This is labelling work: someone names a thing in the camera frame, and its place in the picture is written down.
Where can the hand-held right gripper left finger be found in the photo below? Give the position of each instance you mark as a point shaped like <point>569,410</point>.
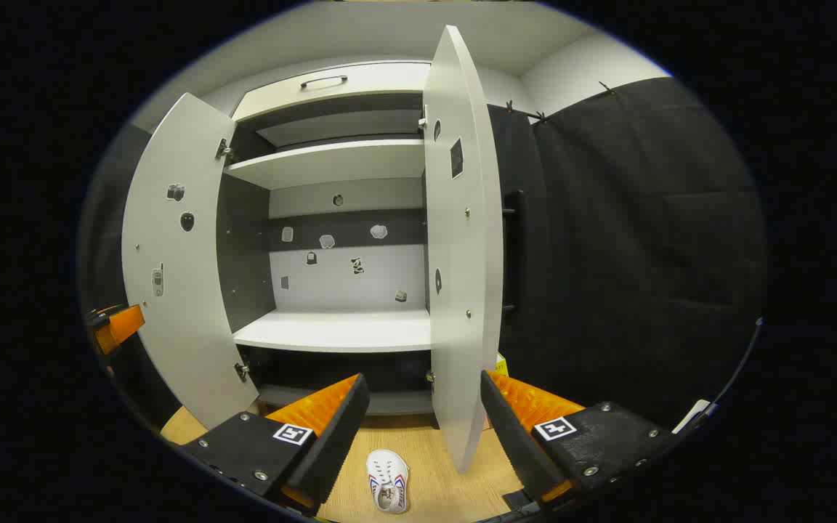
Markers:
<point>335,443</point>

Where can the slim printed cardboard box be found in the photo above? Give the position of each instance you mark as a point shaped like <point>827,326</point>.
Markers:
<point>502,365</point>

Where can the white cabinet drawer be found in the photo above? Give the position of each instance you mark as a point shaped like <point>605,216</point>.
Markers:
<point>360,80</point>

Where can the cabinet door with disc sticker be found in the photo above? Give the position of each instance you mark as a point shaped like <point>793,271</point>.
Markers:
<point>462,290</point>

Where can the white sneaker shoe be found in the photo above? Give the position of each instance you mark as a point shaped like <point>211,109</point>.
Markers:
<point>387,479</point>

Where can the small black block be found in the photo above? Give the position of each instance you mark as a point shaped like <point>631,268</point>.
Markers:
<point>516,500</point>

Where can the white shoe cabinet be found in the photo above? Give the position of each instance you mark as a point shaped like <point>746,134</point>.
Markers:
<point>331,290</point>

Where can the cabinet door with phone sticker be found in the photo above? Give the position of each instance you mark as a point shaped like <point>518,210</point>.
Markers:
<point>171,327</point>

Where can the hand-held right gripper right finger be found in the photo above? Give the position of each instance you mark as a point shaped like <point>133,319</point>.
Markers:
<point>513,436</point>

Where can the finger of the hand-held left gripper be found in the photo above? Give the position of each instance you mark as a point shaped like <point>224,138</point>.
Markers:
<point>120,325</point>

